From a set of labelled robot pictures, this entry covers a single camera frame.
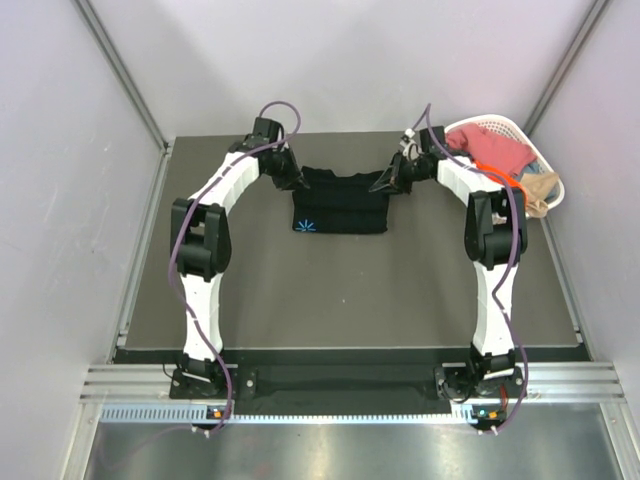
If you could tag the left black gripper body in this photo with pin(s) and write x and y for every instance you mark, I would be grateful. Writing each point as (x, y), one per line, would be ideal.
(282, 169)

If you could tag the white laundry basket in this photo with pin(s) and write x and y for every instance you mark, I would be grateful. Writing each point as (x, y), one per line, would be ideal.
(507, 127)

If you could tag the light blue garment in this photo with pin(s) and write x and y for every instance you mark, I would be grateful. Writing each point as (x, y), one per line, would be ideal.
(531, 168)

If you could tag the grey slotted cable duct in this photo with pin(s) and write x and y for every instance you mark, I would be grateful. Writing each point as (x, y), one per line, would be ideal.
(208, 415)

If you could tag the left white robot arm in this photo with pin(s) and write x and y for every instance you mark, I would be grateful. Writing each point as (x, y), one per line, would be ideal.
(201, 250)

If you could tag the black t shirt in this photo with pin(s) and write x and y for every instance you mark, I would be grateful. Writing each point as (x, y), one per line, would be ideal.
(339, 204)

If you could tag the orange t shirt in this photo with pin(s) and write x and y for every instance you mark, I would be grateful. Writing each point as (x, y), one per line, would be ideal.
(500, 177)

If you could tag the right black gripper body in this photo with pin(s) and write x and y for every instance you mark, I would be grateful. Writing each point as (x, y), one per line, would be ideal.
(409, 171)

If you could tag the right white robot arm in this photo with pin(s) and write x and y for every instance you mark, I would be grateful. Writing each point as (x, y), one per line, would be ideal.
(495, 237)

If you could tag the aluminium frame rail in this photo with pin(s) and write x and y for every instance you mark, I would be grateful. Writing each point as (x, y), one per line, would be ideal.
(548, 382)

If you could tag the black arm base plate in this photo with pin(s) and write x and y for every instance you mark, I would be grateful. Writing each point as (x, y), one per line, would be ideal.
(423, 374)

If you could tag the pink t shirt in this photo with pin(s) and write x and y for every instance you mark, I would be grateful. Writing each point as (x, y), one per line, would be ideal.
(491, 149)

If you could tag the beige garment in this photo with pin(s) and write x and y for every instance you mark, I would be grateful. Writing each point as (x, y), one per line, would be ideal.
(538, 187)

